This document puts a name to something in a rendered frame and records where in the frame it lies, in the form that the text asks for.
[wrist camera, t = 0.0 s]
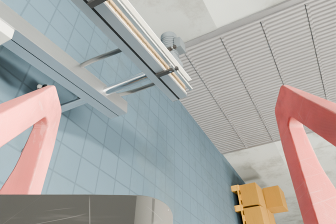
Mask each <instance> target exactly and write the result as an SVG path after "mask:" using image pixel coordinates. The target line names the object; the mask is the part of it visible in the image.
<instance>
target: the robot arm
mask: <svg viewBox="0 0 336 224"><path fill-rule="evenodd" d="M274 112H275V117H276V122H277V126H278V131H279V135H280V140H281V144H282V148H283V152H284V156H285V159H286V163H287V166H288V170H289V173H290V177H291V180H292V184H293V187H294V191H295V195H296V198H297V202H298V205H299V209H300V212H301V216H302V219H303V223H304V224H336V189H335V187H334V186H333V184H332V183H331V181H330V179H329V178H328V176H327V175H326V173H325V172H324V170H323V168H322V167H321V165H320V163H319V161H318V159H317V156H316V154H315V152H314V150H313V148H312V145H311V143H310V141H309V139H308V137H307V134H306V132H305V130H304V127H303V125H304V126H306V127H307V128H309V129H310V130H312V131H313V132H315V133H316V134H318V135H319V136H320V137H322V138H323V139H325V140H326V141H328V142H329V143H331V144H332V145H334V146H335V147H336V103H334V102H331V101H329V100H326V99H324V98H321V97H318V96H316V95H313V94H310V93H308V92H305V91H302V90H300V89H297V88H295V87H292V86H289V85H282V86H281V87H280V90H279V94H278V97H277V101H276V105H275V110H274ZM61 113H62V110H61V105H60V101H59V97H58V94H57V90H56V87H55V86H54V85H48V86H45V87H43V88H40V89H37V90H35V91H32V92H30V93H27V94H24V95H22V96H19V97H17V98H14V99H11V100H9V101H6V102H4V103H1V104H0V147H2V146H3V145H5V144H6V143H8V142H9V141H11V140H12V139H13V138H15V137H16V136H18V135H19V134H21V133H22V132H24V131H25V130H26V129H28V128H29V127H31V126H32V125H33V128H32V131H31V133H30V135H29V137H28V139H27V142H26V144H25V146H24V148H23V150H22V153H21V155H20V157H19V159H18V161H17V163H16V165H15V167H14V169H13V171H12V172H11V174H10V175H9V177H8V179H7V180H6V182H5V183H4V185H3V186H2V188H1V189H0V224H173V214H172V211H171V209H170V208H169V207H168V206H167V205H166V204H165V203H164V202H162V201H161V200H159V199H156V198H154V197H150V196H145V195H114V194H41V192H42V188H43V185H44V181H45V177H46V174H47V170H48V167H49V163H50V160H51V156H52V153H53V149H54V145H55V141H56V136H57V132H58V127H59V122H60V118H61Z"/></svg>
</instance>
